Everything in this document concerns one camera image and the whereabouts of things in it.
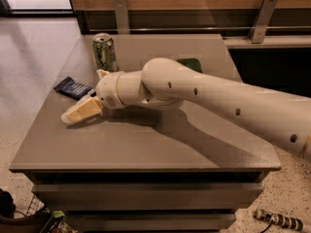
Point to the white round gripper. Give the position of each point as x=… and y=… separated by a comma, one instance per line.
x=106, y=90

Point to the dark blue rxbar wrapper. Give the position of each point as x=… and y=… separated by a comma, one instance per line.
x=72, y=89

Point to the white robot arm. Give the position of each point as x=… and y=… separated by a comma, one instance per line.
x=278, y=117

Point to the green soda can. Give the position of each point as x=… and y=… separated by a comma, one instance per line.
x=104, y=52

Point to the grey drawer cabinet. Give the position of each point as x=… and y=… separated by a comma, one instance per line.
x=135, y=170

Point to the green and yellow sponge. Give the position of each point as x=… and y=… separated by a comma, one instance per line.
x=191, y=63

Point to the dark bin with items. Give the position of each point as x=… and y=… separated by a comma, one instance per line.
x=42, y=221

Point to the black and white striped tool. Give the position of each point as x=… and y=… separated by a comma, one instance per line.
x=285, y=222

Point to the left metal wall bracket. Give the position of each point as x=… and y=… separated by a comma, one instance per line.
x=121, y=14

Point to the metal wall bracket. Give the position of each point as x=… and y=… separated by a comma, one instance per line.
x=265, y=13
x=121, y=14

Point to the right metal wall bracket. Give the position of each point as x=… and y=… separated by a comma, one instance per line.
x=265, y=13

